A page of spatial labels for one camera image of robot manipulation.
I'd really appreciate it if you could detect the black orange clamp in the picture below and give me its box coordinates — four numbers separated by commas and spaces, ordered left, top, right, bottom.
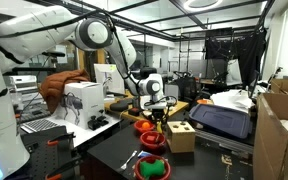
45, 156, 82, 180
46, 131, 77, 147

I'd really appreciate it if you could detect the wooden shape sorter box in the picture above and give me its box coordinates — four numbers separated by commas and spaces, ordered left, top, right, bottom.
165, 120, 197, 154

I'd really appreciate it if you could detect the black pouch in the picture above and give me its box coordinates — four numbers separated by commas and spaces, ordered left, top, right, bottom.
109, 97, 135, 112

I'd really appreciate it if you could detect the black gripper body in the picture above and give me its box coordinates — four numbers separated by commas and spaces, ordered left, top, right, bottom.
149, 107, 170, 123

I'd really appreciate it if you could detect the open small cardboard box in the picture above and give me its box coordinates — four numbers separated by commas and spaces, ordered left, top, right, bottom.
270, 77, 288, 96

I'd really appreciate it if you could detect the black curtain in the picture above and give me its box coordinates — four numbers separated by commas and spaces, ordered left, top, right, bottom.
205, 27, 269, 88

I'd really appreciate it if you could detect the orange toy block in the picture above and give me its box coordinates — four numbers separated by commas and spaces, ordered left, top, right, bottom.
145, 134, 157, 144

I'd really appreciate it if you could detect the white paper pile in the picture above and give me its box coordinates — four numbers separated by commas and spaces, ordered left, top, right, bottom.
210, 88, 255, 113

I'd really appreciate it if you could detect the wooden table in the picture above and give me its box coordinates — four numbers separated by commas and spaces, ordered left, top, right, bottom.
104, 89, 190, 126

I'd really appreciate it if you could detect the red plastic bowl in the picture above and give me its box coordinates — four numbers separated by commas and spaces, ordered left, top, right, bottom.
139, 130, 168, 151
132, 119, 156, 136
133, 154, 173, 180

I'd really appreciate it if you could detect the black controller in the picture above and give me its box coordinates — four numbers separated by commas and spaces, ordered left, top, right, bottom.
87, 114, 109, 131

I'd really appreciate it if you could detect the large cardboard box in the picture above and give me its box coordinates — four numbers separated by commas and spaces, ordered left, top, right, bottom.
252, 92, 288, 180

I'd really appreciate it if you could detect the brown puffer jacket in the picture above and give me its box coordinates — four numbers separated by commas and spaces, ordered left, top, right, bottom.
38, 68, 92, 115

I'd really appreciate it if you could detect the computer monitor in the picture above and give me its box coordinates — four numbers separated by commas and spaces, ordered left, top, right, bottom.
93, 63, 126, 96

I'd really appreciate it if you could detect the dark blue plastic lid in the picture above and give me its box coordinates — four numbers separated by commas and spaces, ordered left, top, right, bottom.
188, 103, 254, 140

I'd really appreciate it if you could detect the white robot dog box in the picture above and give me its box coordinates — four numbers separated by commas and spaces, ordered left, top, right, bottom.
55, 81, 106, 131

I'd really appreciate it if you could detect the yellow toy banana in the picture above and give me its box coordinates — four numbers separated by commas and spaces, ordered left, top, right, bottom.
155, 121, 163, 135

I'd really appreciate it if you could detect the green plush toy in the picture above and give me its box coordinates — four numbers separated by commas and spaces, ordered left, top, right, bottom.
139, 158, 167, 179

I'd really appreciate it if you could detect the black pegboard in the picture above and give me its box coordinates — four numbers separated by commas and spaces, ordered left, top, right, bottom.
20, 125, 85, 180

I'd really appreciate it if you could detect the silver laptop keyboard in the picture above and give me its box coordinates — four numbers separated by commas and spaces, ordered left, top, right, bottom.
20, 117, 60, 135

